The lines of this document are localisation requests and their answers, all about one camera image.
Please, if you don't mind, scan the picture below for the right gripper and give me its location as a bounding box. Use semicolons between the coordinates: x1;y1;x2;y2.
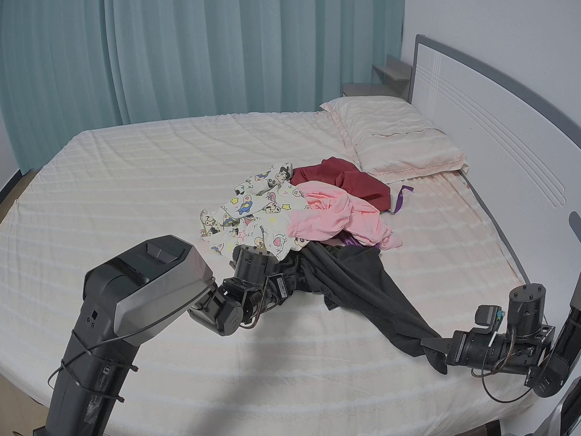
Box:
421;328;496;376

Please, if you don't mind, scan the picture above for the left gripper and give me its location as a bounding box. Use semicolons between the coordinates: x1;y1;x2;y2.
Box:
263;273;299;308

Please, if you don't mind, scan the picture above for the black T-shirt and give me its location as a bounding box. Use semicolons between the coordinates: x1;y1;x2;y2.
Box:
272;243;448;360

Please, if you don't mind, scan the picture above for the bed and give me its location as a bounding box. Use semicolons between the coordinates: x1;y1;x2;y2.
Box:
0;35;581;436

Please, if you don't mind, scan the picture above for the white printed garment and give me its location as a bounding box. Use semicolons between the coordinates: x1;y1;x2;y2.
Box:
199;163;314;264

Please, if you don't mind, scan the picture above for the pink garment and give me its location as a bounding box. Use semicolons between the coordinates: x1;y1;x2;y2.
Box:
288;181;404;251

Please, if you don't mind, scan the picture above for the dark red garment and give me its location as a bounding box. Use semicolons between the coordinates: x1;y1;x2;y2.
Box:
290;157;392;212

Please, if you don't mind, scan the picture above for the purple garment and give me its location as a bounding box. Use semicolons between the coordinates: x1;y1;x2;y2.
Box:
338;184;415;249

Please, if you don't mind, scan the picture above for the cream pillow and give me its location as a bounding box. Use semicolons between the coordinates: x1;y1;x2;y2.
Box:
319;96;469;185

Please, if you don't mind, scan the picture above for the grey bedside table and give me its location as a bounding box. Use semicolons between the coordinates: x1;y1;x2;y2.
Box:
342;54;413;104

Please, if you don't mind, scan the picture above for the blue-green curtain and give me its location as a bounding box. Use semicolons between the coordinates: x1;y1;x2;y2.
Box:
0;0;123;171
102;0;407;124

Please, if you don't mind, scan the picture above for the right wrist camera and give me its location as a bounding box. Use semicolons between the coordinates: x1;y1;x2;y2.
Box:
474;305;505;332

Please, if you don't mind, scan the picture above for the black cable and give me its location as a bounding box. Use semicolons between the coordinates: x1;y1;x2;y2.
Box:
48;276;216;387
471;366;539;404

